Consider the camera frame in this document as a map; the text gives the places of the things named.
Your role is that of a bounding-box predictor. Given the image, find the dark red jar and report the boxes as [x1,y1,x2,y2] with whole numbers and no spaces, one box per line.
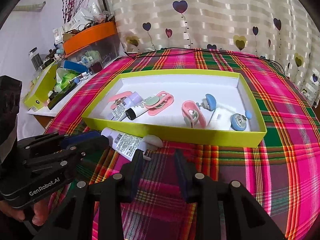
[89,62,103,74]

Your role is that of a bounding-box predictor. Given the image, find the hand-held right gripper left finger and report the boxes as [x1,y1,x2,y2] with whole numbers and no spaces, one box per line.
[32,151,144,240]

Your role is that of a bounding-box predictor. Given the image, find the black flat case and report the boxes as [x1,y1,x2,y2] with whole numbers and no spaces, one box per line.
[47,81,79,110]

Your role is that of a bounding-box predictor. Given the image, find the green tissue pack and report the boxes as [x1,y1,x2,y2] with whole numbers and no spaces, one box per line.
[54,69,80,92]

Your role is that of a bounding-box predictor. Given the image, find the person's left hand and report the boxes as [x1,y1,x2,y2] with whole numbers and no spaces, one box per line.
[0,197,52,228]

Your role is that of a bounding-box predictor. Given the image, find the orange-lidded storage box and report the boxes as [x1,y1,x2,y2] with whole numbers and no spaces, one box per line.
[62,21,120,68]

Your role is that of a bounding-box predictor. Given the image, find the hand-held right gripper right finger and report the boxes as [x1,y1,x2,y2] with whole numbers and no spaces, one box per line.
[174,149,285,240]

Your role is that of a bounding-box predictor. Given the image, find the small yellow-green box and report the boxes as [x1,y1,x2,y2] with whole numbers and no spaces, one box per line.
[24,61,87,117]

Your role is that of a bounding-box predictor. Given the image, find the lilac tube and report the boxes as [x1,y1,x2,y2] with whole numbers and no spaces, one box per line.
[101,127,145,163]
[107,92,143,122]

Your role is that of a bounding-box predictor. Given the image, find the white and blue gadget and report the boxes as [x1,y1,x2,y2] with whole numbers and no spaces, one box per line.
[211,106,252,132]

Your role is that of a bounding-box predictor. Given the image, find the pink clip green oval pad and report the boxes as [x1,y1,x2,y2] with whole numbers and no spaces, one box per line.
[144,91,174,117]

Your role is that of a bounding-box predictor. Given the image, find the blue box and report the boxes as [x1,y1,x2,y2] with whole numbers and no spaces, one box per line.
[59,60,88,74]

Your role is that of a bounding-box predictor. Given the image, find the white tube black cap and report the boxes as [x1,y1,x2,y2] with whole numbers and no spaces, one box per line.
[125,96,160,120]

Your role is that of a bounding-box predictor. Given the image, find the striped curtain with hearts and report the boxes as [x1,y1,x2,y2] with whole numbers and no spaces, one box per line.
[102,0,320,108]

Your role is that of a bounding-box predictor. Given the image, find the black cable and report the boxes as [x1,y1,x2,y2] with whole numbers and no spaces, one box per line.
[124,46,286,72]

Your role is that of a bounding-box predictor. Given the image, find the plaid tablecloth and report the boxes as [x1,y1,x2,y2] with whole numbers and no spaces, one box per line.
[44,47,320,240]

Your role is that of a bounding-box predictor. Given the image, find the yellow-green cardboard box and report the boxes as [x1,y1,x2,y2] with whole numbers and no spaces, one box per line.
[82,69,267,147]

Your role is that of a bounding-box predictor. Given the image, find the purple dried branches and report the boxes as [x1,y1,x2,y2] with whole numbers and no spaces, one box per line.
[62,0,81,23]

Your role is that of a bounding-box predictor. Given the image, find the white round gadget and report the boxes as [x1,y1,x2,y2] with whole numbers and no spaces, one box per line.
[141,134,163,161]

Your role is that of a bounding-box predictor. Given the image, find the blue knob gadget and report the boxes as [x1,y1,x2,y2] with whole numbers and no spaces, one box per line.
[196,94,217,112]

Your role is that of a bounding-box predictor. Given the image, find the black-lidded jar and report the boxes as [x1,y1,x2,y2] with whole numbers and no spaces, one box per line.
[28,48,43,69]

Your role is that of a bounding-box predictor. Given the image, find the pile of assorted clutter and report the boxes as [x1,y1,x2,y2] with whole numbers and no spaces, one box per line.
[52,2,117,40]

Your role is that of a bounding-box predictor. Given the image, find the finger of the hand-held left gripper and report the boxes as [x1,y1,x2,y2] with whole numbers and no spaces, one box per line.
[24,136,110,179]
[18,130,101,153]

